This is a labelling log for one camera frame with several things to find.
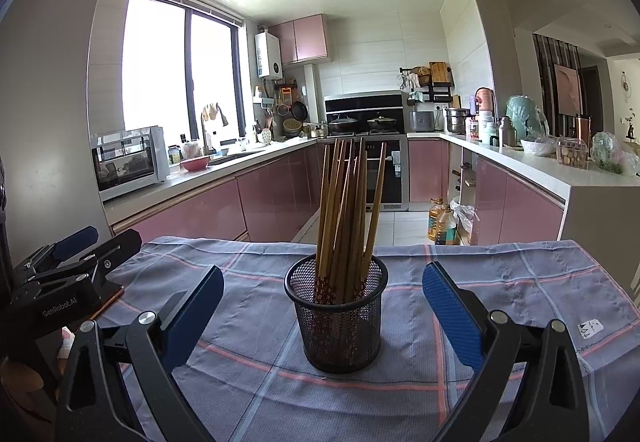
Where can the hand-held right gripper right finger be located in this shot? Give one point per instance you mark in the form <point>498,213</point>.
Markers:
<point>452,317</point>

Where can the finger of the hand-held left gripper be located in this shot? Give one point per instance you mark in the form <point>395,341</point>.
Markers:
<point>115,247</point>
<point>75,239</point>

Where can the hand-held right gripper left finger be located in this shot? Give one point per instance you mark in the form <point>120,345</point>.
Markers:
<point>195,317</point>

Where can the black mesh holder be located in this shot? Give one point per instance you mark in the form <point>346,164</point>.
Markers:
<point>345,347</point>

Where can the bunch of wooden chopsticks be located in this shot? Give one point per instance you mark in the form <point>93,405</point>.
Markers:
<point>345,202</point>

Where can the person's left hand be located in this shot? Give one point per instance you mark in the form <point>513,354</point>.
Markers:
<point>67,344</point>

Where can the white countertop oven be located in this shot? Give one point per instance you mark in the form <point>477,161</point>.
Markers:
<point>127,161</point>

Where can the cooking oil bottle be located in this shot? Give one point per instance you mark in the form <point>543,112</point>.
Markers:
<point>440,224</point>

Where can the clear plastic bag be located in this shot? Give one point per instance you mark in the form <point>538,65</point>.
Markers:
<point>464,219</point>

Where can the pink base cabinets by window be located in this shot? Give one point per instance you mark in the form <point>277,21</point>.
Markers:
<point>215,202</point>

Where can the pink bowl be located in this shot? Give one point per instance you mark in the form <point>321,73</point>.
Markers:
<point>195,163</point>

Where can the pink base cabinets by shelf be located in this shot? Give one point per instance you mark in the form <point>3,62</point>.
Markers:
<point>500,202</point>

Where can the grey checked tablecloth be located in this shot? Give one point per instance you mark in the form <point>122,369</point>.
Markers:
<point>350,402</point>

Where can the steel faucet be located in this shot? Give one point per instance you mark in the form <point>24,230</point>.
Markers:
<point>205,136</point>

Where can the grey refrigerator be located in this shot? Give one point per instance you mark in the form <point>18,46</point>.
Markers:
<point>50,96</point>

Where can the black built-in oven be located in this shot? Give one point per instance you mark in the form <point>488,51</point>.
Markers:
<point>395,182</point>

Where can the hanging cloth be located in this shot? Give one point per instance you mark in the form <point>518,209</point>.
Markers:
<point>215,114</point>

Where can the kitchen window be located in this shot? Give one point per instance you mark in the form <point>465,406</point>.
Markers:
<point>155,66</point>

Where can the polka dot spoon rest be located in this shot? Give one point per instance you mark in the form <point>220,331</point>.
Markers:
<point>265,135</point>

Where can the white bowl in bag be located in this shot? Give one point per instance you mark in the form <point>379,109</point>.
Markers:
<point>537,146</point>

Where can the steel thermos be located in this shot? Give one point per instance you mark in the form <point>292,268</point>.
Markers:
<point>507,132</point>

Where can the steel steamer pot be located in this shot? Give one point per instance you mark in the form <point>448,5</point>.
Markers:
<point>457,120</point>

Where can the silver countertop appliance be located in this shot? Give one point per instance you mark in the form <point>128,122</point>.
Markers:
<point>422,121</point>

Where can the clear plastic food box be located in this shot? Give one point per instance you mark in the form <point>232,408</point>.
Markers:
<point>571,154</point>

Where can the black wok with lid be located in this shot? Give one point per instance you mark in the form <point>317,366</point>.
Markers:
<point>383,124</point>
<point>342,125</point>

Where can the mint green appliance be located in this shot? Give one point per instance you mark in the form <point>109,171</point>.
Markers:
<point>524,117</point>

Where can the woven basket bowl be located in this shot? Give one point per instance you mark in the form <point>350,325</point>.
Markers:
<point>292,126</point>

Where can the pink kettle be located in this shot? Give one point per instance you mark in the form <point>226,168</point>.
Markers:
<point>485,102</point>

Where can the hanging utensil rack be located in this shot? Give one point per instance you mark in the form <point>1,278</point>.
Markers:
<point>277,94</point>

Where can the copper tumbler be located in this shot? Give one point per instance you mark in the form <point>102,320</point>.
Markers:
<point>583,130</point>

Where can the bag of green vegetables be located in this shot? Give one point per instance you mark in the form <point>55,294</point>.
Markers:
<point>612,154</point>

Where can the black frying pan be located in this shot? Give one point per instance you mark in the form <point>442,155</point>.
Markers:
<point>299,110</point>

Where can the black range hood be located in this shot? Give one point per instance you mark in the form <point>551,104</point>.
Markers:
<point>364,102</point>

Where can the wooden cutting board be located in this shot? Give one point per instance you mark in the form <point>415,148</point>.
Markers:
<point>439,72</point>

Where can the white water heater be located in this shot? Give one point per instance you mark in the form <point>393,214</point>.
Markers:
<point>268,54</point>

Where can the black wall rack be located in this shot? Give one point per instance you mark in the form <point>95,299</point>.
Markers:
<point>436,94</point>

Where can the framed wall picture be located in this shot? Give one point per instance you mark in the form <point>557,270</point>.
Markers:
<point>566,90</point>

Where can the pink wall cabinets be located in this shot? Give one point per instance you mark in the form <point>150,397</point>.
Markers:
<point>300,39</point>

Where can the wall clock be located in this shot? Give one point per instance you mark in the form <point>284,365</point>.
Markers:
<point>627,82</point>

